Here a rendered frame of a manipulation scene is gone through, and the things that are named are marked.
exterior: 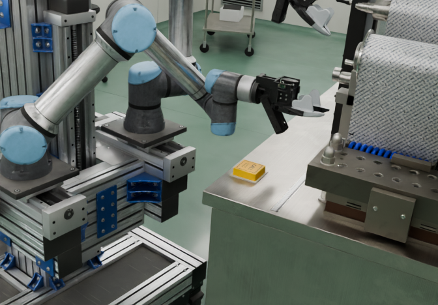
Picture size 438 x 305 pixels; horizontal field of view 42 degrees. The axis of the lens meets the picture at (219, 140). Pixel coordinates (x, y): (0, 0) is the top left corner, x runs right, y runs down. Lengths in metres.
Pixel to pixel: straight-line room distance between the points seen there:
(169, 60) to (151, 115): 0.38
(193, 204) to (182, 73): 1.59
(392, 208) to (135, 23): 0.77
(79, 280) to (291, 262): 1.06
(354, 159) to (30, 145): 0.84
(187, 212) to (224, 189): 1.63
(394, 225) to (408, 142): 0.25
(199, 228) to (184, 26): 1.32
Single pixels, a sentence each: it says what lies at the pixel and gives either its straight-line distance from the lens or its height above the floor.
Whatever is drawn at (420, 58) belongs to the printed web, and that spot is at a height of 1.29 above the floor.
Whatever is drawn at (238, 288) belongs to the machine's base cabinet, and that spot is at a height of 0.64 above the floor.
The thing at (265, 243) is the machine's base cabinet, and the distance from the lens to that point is 1.50.
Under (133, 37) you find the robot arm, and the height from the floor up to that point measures 1.27.
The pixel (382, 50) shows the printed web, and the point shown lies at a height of 1.29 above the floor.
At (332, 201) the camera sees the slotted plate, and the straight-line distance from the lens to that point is 1.45.
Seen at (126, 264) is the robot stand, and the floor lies 0.21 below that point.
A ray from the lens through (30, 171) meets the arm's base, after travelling 1.75.
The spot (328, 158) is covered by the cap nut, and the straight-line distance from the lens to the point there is 1.42.
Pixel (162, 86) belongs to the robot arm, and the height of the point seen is 0.99.
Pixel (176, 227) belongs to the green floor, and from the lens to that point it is 3.02.
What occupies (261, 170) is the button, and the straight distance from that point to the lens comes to 1.60.
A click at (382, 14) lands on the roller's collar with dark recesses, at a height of 1.33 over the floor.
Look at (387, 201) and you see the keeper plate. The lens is 1.37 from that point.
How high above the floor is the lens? 1.64
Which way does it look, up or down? 24 degrees down
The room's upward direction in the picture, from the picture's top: 4 degrees clockwise
